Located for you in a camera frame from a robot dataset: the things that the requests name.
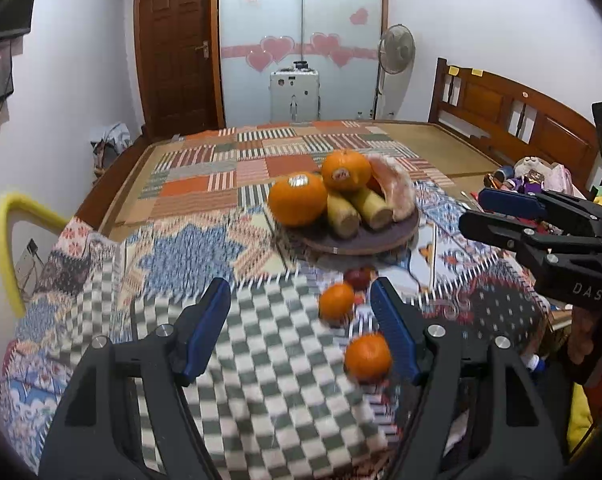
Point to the green white checkered cloth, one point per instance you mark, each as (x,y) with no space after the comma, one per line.
(281,390)

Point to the black items on suitcase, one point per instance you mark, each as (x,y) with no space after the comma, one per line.
(299,65)

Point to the pile of bags and cloth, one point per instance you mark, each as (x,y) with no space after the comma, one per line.
(108,142)

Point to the large orange with sticker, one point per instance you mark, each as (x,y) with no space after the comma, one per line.
(297,202)
(345,172)

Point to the yellow chair back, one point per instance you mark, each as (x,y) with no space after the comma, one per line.
(6,240)

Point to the small tangerine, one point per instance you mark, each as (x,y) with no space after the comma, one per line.
(336,302)
(367,357)

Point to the sliding wardrobe with heart stickers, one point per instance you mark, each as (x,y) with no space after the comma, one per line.
(301,20)

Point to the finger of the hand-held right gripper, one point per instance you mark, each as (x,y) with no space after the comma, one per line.
(508,201)
(491,227)

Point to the small dark red fruit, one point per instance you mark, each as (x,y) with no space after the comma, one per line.
(359,277)

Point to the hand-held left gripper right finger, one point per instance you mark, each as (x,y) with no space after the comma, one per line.
(393,332)

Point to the standing fan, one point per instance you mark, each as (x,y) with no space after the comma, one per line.
(396,50)

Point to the conch seashell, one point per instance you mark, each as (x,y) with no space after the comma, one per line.
(395,187)

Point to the beige plush toy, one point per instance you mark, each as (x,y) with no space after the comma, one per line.
(528,165)

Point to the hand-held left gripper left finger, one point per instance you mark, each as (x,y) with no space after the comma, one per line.
(206,330)

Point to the wooden bed frame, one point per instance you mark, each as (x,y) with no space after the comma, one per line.
(516,110)

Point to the striped patchwork blanket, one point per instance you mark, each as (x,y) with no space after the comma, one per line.
(241,170)

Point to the yellow cloth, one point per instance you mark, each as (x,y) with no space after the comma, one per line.
(578,420)

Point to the purple round plate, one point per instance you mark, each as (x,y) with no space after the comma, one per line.
(381,241)

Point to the white appliance box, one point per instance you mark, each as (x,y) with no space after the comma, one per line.
(295,95)

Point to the brown wooden door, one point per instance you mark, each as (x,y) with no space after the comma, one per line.
(178,50)

